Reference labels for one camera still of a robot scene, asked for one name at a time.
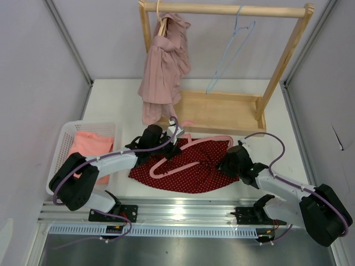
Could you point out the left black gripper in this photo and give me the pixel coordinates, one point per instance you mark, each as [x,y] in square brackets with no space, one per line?
[171,149]

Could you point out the blue plastic hanger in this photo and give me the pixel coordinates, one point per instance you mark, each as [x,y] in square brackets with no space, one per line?
[227,58]

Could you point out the beige plastic hanger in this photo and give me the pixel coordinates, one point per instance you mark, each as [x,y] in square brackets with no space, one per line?
[163,21]

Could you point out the salmon pink cloth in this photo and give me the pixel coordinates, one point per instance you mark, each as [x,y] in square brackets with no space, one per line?
[91,144]

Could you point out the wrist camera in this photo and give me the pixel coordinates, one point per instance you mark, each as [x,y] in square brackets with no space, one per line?
[174,131]
[242,142]

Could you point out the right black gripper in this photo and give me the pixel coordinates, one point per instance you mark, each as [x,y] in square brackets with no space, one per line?
[223,165]

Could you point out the red polka dot cloth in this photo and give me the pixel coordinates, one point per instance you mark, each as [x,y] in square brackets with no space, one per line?
[201,178]

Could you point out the aluminium mounting rail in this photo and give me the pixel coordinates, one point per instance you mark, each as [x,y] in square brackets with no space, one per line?
[177,217]

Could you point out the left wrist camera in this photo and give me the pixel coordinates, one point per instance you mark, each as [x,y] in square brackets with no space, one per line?
[174,131]

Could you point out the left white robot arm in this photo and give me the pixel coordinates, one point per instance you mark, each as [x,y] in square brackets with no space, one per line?
[73,185]

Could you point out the white plastic basket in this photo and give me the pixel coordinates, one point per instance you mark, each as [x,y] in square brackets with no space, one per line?
[66,139]

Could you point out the pink plastic hanger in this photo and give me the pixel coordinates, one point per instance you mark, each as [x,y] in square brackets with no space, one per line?
[190,143]

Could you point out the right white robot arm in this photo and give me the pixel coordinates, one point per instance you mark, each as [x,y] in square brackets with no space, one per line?
[318,210]

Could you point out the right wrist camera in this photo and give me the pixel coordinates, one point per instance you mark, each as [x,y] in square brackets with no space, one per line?
[242,142]

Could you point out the wooden clothes rack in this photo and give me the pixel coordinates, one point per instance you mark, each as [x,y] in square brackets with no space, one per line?
[230,113]

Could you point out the pink skirt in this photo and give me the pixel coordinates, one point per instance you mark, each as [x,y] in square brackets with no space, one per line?
[167,62]

